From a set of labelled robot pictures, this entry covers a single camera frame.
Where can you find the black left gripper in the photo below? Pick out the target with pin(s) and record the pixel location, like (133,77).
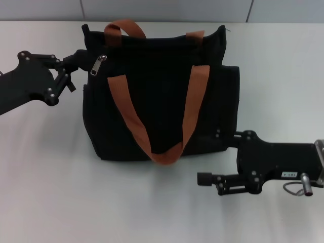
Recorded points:
(22,81)

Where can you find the silver metal zipper pull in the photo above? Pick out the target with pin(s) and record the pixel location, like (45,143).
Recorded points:
(97,65)

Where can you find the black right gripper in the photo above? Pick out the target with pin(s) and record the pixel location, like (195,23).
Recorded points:
(278,159)

